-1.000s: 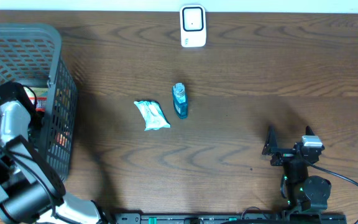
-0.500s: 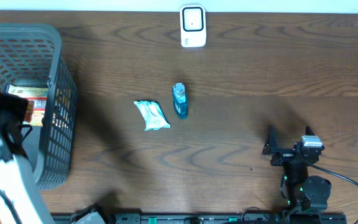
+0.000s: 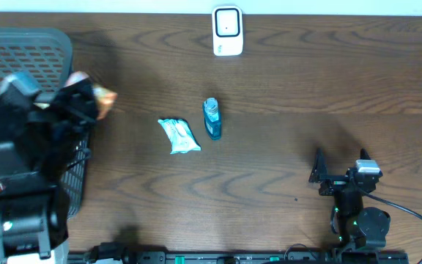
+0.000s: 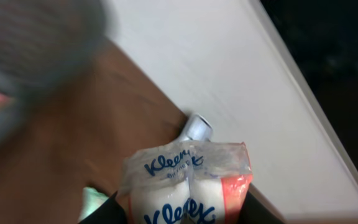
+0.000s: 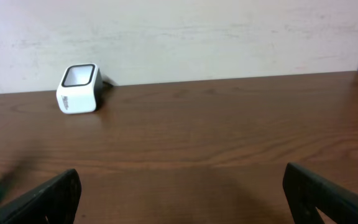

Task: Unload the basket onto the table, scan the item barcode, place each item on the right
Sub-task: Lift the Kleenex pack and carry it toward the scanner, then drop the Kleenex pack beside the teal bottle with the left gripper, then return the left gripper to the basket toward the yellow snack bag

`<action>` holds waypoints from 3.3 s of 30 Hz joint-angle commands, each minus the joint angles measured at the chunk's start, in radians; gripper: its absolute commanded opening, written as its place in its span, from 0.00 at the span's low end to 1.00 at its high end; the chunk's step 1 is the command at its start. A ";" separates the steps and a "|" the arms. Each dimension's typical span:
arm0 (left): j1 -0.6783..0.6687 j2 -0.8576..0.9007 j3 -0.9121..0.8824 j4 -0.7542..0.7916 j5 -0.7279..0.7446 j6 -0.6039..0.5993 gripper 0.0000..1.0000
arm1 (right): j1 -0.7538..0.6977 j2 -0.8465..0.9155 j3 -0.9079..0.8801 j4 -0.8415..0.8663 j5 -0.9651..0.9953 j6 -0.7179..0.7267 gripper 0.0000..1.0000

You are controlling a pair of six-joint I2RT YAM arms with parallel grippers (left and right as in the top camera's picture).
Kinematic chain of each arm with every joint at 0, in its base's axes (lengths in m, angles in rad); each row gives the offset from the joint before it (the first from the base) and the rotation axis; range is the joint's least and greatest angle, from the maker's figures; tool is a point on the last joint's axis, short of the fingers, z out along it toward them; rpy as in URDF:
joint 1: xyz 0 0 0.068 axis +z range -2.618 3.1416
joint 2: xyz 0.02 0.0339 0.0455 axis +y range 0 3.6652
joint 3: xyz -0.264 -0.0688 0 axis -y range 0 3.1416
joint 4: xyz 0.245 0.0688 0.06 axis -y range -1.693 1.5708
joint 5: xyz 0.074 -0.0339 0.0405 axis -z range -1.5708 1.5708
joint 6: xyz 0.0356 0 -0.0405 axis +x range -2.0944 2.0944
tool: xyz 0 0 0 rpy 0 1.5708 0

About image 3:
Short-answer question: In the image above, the blue mouthwash bottle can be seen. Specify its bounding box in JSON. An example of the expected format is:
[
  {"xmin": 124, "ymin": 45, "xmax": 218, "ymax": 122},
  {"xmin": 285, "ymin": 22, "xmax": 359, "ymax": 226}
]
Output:
[{"xmin": 202, "ymin": 98, "xmax": 222, "ymax": 140}]

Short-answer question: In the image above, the grey plastic shopping basket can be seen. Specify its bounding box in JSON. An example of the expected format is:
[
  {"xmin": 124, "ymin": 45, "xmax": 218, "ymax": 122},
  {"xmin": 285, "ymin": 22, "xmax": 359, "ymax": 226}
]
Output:
[{"xmin": 0, "ymin": 28, "xmax": 90, "ymax": 219}]

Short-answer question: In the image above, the orange tissue pack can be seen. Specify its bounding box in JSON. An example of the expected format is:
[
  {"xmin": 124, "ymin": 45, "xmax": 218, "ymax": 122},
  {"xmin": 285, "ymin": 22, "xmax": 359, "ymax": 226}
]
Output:
[{"xmin": 65, "ymin": 71, "xmax": 118, "ymax": 120}]

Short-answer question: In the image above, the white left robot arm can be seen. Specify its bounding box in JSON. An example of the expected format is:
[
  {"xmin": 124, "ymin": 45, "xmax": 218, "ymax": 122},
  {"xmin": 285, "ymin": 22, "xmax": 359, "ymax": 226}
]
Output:
[{"xmin": 0, "ymin": 79, "xmax": 99, "ymax": 262}]

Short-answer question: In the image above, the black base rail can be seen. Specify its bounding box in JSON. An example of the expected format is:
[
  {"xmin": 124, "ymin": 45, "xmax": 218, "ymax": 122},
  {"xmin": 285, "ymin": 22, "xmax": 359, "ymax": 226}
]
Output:
[{"xmin": 67, "ymin": 243, "xmax": 409, "ymax": 264}]

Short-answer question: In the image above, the teal wet wipes pack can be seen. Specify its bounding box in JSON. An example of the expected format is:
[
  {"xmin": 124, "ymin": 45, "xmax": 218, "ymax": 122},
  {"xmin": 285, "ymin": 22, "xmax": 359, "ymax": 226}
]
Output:
[{"xmin": 158, "ymin": 119, "xmax": 201, "ymax": 155}]

